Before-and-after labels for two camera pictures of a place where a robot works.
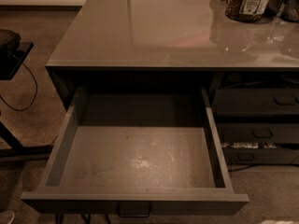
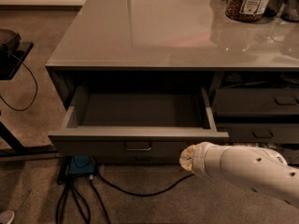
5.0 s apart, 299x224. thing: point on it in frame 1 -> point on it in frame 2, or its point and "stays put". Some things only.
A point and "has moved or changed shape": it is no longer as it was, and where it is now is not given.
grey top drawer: (137, 153) has moved or changed shape
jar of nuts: (248, 3) stays put
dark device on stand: (9, 42) stays put
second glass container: (291, 10) stays put
